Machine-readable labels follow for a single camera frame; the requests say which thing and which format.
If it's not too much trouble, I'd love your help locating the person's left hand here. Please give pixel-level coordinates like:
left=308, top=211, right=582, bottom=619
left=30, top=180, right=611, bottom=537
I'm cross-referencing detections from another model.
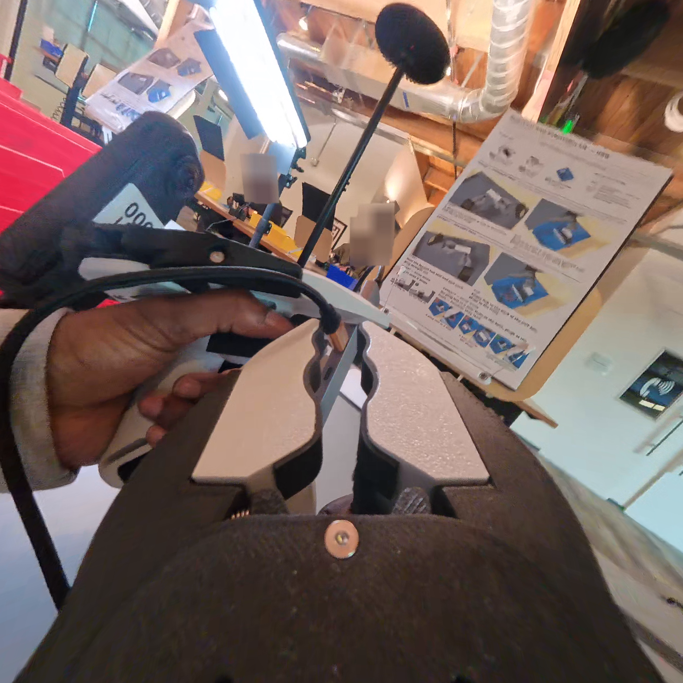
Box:
left=47, top=290, right=295, bottom=471

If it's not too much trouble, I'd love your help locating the person's left forearm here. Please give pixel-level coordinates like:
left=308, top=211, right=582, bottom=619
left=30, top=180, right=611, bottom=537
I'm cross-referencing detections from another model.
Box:
left=0, top=308, right=81, bottom=493

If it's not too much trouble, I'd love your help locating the phone icon glass door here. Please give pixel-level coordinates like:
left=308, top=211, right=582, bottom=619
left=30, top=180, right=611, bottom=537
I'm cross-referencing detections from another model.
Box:
left=619, top=349, right=683, bottom=419

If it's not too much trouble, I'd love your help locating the black disc-top stand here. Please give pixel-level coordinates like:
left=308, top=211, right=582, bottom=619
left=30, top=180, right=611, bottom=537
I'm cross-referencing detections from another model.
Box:
left=296, top=2, right=451, bottom=268

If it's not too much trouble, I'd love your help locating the yellow plastic bin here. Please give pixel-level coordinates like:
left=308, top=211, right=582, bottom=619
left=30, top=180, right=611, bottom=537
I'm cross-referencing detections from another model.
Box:
left=251, top=213, right=300, bottom=257

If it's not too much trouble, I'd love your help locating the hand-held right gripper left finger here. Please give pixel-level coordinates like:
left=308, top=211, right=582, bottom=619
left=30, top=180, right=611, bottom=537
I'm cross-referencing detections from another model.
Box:
left=191, top=319, right=327, bottom=501

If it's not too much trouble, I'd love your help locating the led light panel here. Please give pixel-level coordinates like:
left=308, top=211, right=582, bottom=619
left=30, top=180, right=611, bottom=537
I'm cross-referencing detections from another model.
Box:
left=193, top=0, right=312, bottom=150

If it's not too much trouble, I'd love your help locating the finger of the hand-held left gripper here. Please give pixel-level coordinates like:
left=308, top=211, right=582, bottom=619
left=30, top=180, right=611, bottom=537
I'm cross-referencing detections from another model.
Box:
left=299, top=268, right=391, bottom=330
left=243, top=291, right=326, bottom=322

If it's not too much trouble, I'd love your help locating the red plastic bin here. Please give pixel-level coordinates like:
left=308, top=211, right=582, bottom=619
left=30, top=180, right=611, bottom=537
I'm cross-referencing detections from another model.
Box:
left=0, top=53, right=103, bottom=231

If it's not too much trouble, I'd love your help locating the black light stand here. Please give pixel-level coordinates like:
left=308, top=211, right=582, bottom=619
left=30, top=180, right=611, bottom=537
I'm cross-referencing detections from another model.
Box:
left=248, top=144, right=307, bottom=252

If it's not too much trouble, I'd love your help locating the grey usb hub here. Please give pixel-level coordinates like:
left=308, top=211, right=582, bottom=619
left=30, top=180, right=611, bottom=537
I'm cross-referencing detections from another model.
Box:
left=318, top=324, right=359, bottom=428

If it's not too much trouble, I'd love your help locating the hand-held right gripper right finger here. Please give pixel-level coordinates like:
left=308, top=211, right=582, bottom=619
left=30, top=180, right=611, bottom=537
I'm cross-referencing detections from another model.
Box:
left=352, top=321, right=492, bottom=513

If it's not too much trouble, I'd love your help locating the black braided cable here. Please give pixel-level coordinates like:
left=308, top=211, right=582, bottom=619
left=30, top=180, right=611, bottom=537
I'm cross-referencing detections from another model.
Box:
left=0, top=266, right=350, bottom=610

